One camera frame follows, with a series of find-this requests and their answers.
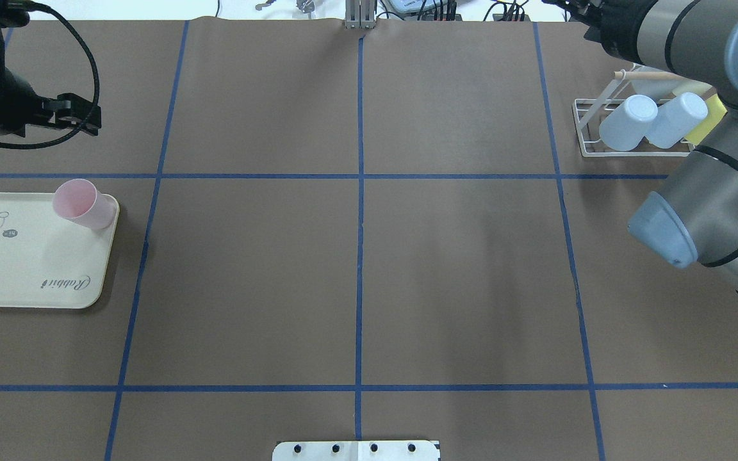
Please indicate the cream plastic tray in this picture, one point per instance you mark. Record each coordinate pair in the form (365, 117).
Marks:
(46, 261)

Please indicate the white camera post base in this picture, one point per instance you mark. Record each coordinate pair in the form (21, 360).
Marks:
(358, 450)

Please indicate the aluminium frame post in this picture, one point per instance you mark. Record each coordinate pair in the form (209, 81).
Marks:
(360, 14)

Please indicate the pale green cup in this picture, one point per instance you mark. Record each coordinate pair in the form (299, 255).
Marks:
(698, 88)

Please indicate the light blue cup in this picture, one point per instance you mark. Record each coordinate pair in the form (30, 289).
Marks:
(676, 118)

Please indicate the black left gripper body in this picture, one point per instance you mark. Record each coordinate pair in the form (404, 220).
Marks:
(15, 101)

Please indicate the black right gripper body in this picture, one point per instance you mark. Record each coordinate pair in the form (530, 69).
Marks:
(616, 29)

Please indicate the pink cup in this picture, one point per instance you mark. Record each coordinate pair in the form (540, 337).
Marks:
(81, 203)

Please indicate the yellow cup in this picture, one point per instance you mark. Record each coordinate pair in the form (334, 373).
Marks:
(716, 112)

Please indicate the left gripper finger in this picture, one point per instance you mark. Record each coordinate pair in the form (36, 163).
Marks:
(70, 111)

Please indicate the white wire cup rack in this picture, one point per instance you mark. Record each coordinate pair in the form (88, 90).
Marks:
(588, 114)

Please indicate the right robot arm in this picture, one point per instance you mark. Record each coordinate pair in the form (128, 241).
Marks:
(693, 216)

